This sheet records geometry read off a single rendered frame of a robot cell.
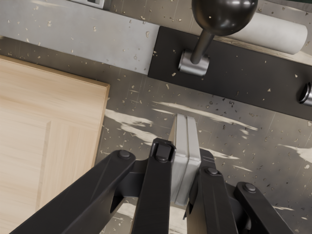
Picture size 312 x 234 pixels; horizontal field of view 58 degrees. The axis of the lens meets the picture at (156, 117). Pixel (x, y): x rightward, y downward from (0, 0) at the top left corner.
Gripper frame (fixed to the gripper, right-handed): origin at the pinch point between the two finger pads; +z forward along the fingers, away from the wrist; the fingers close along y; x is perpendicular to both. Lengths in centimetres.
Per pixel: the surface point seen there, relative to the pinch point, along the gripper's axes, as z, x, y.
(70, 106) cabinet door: 13.8, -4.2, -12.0
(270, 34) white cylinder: 12.7, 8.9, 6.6
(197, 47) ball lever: 6.7, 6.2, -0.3
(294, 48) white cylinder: 13.0, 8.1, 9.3
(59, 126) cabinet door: 13.8, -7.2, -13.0
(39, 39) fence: 11.7, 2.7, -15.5
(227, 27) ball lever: 0.2, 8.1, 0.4
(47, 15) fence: 11.7, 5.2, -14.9
